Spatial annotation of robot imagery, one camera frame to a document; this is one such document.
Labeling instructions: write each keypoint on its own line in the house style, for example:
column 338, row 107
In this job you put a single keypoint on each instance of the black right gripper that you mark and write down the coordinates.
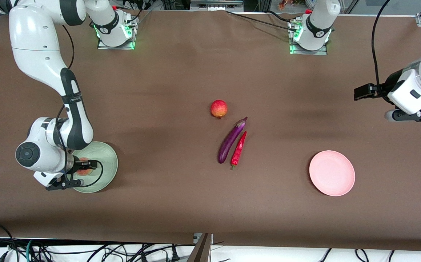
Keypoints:
column 80, row 164

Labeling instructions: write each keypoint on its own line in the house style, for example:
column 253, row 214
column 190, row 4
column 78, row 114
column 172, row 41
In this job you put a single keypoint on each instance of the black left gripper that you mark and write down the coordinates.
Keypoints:
column 379, row 88

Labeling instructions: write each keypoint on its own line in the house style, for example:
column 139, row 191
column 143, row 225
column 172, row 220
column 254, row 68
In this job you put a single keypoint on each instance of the orange peach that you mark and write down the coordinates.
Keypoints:
column 84, row 172

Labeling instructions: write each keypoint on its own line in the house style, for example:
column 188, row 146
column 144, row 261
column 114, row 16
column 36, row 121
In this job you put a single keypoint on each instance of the red chili pepper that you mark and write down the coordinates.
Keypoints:
column 239, row 149

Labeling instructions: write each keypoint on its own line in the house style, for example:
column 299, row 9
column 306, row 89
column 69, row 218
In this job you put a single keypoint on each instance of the red apple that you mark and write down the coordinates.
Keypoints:
column 219, row 108

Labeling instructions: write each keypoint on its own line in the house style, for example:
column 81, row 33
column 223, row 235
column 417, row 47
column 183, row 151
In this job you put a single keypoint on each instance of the purple eggplant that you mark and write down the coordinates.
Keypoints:
column 230, row 142

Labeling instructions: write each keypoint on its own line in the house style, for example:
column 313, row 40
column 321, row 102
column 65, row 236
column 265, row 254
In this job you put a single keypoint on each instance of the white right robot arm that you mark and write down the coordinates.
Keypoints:
column 36, row 36

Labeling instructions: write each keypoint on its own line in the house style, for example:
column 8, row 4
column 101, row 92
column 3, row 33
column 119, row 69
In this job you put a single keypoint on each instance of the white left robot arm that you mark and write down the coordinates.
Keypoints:
column 414, row 87

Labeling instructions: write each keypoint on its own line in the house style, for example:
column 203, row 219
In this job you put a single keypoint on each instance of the green round plate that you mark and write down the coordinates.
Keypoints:
column 105, row 156

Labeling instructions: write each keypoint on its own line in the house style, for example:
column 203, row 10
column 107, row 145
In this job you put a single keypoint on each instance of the brown table cloth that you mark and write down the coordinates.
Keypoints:
column 159, row 203

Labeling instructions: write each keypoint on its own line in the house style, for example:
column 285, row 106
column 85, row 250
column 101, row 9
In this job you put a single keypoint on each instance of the pink round plate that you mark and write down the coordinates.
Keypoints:
column 332, row 173

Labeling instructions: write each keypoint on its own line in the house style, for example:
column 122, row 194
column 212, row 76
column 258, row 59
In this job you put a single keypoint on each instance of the orange plastic toy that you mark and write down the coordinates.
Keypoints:
column 285, row 4

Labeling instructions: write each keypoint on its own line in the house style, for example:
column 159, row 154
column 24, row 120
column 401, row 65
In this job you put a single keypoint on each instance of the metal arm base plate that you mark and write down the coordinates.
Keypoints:
column 319, row 52
column 105, row 47

